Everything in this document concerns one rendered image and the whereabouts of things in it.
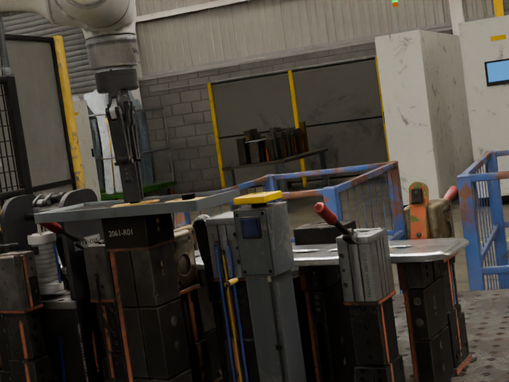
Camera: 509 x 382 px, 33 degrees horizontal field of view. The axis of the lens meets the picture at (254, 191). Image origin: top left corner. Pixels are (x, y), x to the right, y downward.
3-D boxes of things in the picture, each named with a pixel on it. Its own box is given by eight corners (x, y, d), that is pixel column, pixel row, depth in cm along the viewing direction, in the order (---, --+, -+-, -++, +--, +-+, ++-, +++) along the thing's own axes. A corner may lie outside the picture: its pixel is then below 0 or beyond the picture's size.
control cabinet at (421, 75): (440, 187, 1195) (419, 9, 1175) (479, 183, 1172) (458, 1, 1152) (394, 214, 979) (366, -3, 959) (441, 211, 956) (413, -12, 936)
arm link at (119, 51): (141, 36, 159) (145, 69, 159) (92, 43, 160) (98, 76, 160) (129, 32, 150) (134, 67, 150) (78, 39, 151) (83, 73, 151)
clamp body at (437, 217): (479, 358, 190) (460, 195, 187) (459, 380, 178) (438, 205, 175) (433, 357, 196) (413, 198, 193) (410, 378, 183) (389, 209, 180)
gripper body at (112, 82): (129, 65, 151) (137, 119, 151) (141, 67, 159) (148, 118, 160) (88, 71, 151) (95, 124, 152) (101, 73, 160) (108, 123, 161)
